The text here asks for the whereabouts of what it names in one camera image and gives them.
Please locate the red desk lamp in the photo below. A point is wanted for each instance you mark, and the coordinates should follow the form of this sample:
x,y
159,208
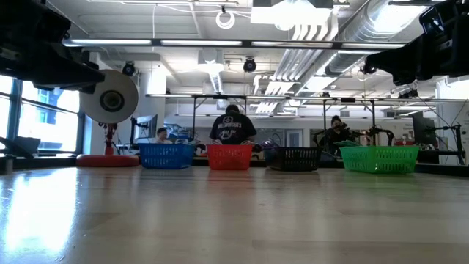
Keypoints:
x,y
91,95

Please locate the small distant person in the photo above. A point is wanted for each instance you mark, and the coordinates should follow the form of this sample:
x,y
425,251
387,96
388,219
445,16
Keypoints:
x,y
162,135

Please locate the green plastic basket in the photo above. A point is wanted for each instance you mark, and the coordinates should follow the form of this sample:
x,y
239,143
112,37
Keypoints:
x,y
379,159

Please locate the distant black rig frame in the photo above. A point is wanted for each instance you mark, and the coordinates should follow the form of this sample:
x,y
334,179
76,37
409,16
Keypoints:
x,y
220,97

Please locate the computer monitor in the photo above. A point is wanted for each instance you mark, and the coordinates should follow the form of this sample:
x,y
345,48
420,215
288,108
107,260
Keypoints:
x,y
423,128
146,128

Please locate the person seen from behind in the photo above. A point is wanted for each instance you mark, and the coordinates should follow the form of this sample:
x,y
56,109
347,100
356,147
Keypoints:
x,y
232,128

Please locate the red plastic basket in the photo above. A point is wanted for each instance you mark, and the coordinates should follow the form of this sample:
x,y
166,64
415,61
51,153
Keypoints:
x,y
229,157

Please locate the black plastic basket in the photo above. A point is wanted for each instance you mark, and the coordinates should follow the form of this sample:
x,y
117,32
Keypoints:
x,y
293,159

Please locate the blue plastic basket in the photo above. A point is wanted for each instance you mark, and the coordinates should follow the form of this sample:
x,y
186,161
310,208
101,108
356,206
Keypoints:
x,y
165,155

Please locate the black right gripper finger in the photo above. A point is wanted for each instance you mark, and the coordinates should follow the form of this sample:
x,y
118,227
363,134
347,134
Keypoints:
x,y
392,60

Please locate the person at robot station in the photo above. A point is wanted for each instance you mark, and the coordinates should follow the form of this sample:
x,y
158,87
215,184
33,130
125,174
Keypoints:
x,y
335,133

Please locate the silver ventilation duct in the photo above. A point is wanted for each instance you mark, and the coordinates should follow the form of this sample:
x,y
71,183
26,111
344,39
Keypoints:
x,y
351,47

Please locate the black hanging camera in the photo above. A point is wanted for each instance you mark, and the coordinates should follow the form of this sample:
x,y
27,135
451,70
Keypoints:
x,y
128,69
249,65

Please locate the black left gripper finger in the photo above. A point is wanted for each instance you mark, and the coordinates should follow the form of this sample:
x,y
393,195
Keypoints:
x,y
80,58
66,78

